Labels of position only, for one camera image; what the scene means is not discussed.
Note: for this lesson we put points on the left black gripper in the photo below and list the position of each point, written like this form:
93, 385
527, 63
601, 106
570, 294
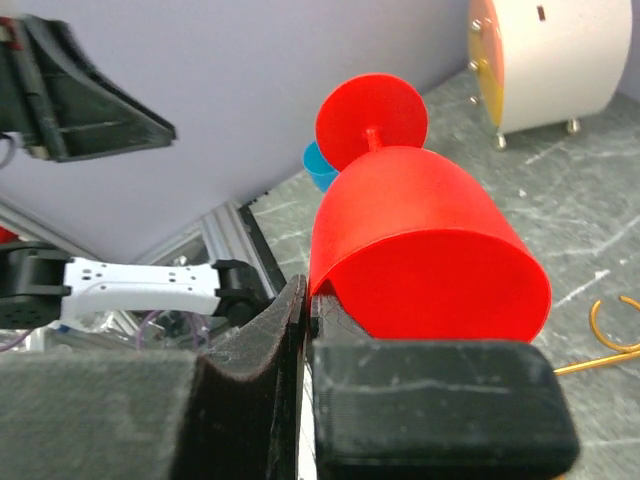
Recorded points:
59, 103

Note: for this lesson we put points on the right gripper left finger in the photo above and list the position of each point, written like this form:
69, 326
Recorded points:
230, 413

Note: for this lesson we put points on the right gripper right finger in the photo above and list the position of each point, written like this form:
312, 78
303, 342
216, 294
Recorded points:
416, 409

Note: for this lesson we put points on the red plastic wine glass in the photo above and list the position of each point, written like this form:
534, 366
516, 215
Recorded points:
409, 242

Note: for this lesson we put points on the blue plastic wine glass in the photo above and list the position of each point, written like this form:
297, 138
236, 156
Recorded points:
320, 171

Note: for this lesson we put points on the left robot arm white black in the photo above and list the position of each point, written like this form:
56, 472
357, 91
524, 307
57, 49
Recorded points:
41, 283

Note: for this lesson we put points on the round cream mini drawer cabinet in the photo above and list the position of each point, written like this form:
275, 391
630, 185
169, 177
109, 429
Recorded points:
544, 62

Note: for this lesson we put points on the gold wire wine glass rack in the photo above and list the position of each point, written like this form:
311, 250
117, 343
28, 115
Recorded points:
620, 352

